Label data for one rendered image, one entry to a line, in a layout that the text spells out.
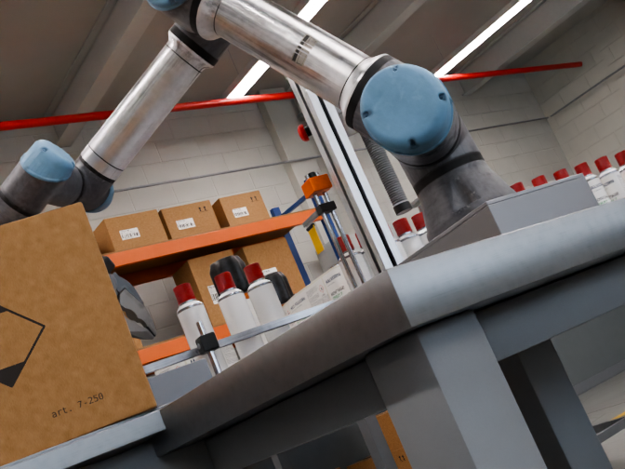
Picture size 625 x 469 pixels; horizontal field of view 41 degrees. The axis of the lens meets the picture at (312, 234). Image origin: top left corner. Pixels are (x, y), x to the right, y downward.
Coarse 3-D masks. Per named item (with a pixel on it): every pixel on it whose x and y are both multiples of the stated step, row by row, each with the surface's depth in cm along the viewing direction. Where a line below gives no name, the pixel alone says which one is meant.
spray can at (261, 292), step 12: (252, 264) 162; (252, 276) 161; (264, 276) 162; (252, 288) 160; (264, 288) 160; (252, 300) 160; (264, 300) 159; (276, 300) 160; (264, 312) 159; (276, 312) 159; (288, 324) 160; (276, 336) 158
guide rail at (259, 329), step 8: (320, 304) 161; (328, 304) 161; (304, 312) 159; (312, 312) 159; (280, 320) 156; (288, 320) 157; (296, 320) 157; (256, 328) 154; (264, 328) 154; (272, 328) 155; (232, 336) 151; (240, 336) 152; (248, 336) 152; (224, 344) 150; (184, 352) 147; (192, 352) 147; (160, 360) 144; (168, 360) 145; (176, 360) 145; (184, 360) 147; (144, 368) 143; (152, 368) 143; (160, 368) 144
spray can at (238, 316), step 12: (216, 276) 159; (228, 276) 159; (228, 288) 158; (228, 300) 157; (240, 300) 157; (228, 312) 156; (240, 312) 156; (228, 324) 157; (240, 324) 156; (252, 324) 156; (240, 348) 155; (252, 348) 155
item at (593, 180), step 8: (576, 168) 208; (584, 168) 207; (584, 176) 207; (592, 176) 206; (592, 184) 205; (600, 184) 206; (592, 192) 205; (600, 192) 205; (600, 200) 204; (608, 200) 205
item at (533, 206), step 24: (528, 192) 116; (552, 192) 119; (576, 192) 122; (480, 216) 112; (504, 216) 111; (528, 216) 114; (552, 216) 117; (432, 240) 119; (456, 240) 116; (480, 240) 112
